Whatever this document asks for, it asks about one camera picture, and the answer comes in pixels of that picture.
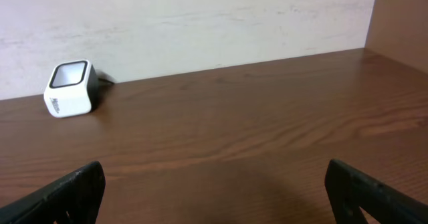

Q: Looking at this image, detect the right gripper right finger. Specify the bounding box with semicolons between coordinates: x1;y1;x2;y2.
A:
324;159;427;224

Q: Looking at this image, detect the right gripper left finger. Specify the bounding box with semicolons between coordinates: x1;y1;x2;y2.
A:
1;161;106;224

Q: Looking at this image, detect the white barcode scanner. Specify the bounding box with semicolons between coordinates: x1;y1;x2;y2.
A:
43;60;99;118

